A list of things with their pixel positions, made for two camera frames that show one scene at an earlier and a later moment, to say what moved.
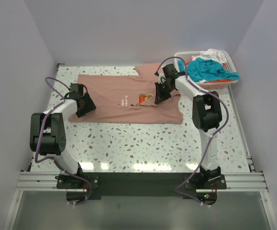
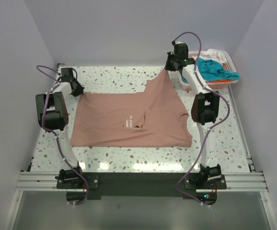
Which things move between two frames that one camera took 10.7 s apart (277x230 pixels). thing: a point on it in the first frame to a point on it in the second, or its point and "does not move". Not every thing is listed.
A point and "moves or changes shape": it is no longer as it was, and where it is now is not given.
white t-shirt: x=213 y=54 does not move
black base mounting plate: x=109 y=186 does not move
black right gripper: x=160 y=96 to x=167 y=66
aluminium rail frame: x=254 y=181 does not move
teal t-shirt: x=201 y=69 does not move
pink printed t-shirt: x=120 y=98 moves or changes shape
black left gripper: x=90 y=107 to x=80 y=90
